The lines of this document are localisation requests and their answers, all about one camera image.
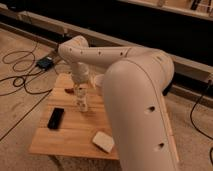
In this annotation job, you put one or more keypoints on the black rectangular remote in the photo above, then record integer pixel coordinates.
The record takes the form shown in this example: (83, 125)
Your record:
(55, 118)

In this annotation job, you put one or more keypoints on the white sponge block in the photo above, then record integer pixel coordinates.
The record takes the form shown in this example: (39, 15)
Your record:
(104, 141)

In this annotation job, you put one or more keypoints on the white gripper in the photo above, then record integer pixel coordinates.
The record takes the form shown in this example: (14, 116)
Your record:
(79, 73)

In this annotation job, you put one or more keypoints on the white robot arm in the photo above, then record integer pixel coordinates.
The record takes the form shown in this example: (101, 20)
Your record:
(132, 91)

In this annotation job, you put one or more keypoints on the blue power box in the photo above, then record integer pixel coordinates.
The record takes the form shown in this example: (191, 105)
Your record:
(45, 63)

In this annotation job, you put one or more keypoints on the wooden table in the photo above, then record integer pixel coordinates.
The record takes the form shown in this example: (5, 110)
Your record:
(76, 130)

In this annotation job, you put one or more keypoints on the clear plastic bottle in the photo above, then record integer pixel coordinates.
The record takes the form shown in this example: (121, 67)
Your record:
(81, 99)

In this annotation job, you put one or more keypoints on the white paper cup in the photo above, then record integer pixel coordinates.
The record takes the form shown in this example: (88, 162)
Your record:
(98, 80)

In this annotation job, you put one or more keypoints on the small red object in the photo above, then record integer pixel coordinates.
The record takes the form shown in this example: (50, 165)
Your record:
(69, 91)

